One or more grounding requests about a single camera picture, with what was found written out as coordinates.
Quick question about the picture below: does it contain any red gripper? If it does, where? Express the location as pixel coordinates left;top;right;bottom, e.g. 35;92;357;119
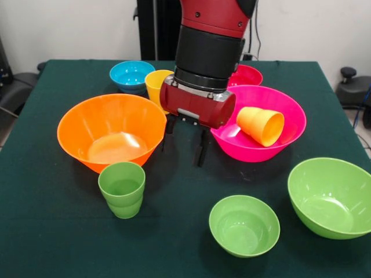
159;74;237;168

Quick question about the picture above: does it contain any ridged yellow cup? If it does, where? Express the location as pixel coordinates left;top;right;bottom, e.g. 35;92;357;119
236;106;285;148

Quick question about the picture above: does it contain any ridged green cup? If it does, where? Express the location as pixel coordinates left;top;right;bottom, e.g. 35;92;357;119
97;161;146;220

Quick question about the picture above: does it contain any large orange bowl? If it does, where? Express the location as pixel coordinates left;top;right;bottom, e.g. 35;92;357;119
56;93;168;174

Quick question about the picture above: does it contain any smooth yellow cup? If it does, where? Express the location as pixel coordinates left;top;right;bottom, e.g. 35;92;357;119
144;69;175;115

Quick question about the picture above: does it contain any small light blue bowl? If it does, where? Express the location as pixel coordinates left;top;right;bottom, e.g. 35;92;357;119
109;60;157;96

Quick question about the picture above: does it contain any small red bowl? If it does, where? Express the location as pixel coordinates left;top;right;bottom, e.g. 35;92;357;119
227;64;264;87

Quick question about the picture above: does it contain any large pink bowl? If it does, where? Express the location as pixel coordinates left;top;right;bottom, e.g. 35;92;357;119
210;85;307;163

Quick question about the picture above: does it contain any small green bowl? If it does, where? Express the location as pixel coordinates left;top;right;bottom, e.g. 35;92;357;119
209;195;281;258

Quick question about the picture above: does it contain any large green bowl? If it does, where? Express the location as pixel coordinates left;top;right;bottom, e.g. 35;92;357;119
287;157;371;240

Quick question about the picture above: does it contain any dark green tablecloth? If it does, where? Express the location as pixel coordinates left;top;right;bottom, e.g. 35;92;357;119
0;59;371;278

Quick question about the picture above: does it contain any black wall cable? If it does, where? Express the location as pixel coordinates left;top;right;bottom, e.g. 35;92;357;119
254;5;262;58

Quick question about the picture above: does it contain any blue cable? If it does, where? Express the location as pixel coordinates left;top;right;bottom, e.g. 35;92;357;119
352;86;371;128

